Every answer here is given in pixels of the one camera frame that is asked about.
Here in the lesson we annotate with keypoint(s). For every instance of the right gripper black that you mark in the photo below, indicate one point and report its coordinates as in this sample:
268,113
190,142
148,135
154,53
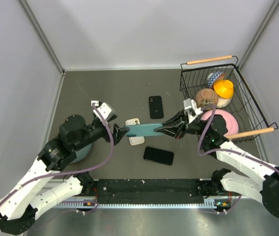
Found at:
178,118

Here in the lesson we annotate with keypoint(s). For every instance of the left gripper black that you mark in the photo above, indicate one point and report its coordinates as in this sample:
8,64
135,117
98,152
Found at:
118,132

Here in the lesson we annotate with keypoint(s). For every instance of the beige phone case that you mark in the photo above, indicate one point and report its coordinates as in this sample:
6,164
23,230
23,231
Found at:
135,140

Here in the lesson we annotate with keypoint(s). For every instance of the teal smartphone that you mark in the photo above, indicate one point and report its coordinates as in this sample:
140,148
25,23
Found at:
143,130

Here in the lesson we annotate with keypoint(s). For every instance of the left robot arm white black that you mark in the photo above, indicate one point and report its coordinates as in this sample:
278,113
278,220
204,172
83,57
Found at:
46,184

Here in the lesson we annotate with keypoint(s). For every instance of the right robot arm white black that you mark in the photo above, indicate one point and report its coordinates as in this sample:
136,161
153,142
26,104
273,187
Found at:
257,180

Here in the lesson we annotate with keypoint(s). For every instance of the black phone case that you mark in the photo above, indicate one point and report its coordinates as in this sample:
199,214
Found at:
156,107

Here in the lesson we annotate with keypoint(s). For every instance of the brown ceramic bowl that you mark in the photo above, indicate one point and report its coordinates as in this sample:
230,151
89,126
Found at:
205,97

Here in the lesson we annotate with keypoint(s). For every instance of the black smartphone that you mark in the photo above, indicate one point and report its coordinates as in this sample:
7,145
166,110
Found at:
158,156

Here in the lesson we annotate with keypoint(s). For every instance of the grey blue bowl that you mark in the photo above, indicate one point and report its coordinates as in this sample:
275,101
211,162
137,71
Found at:
82,154

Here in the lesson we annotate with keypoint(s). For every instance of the white ceramic bowl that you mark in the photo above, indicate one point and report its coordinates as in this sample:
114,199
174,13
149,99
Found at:
223,102

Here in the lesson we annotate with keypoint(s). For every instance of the pink plate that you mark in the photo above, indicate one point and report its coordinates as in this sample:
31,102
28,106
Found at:
225,118

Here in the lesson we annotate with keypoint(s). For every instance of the blue white patterned bowl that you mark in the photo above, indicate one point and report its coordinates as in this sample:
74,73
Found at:
214,77

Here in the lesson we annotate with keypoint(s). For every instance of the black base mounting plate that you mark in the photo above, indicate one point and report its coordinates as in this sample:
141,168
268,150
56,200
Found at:
153,191

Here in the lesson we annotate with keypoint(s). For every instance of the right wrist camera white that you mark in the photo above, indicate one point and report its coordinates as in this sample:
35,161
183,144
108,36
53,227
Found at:
191,110

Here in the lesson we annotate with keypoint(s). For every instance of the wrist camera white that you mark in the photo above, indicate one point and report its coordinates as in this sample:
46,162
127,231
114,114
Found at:
104,109
191,110

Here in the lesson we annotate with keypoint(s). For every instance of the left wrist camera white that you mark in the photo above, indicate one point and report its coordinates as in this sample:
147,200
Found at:
104,109

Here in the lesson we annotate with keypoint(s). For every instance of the black wire basket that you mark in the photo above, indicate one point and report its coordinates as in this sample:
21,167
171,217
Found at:
243,105

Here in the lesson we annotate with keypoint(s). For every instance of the aluminium frame rail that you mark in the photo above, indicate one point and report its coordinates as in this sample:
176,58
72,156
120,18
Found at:
29,198

